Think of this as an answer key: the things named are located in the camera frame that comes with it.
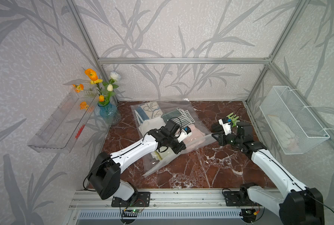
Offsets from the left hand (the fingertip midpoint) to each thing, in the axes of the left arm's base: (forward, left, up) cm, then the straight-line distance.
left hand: (183, 147), depth 80 cm
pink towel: (+9, -9, -4) cm, 13 cm away
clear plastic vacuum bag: (-7, +19, -10) cm, 23 cm away
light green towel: (-6, +11, +6) cm, 14 cm away
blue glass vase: (+28, +52, -2) cm, 59 cm away
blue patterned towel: (+37, +26, -10) cm, 46 cm away
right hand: (+7, -18, +4) cm, 20 cm away
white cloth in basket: (0, -54, +10) cm, 55 cm away
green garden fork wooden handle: (+32, -42, -14) cm, 55 cm away
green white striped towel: (+31, 0, -10) cm, 33 cm away
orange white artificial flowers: (+35, +52, +10) cm, 63 cm away
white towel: (+22, +25, -10) cm, 35 cm away
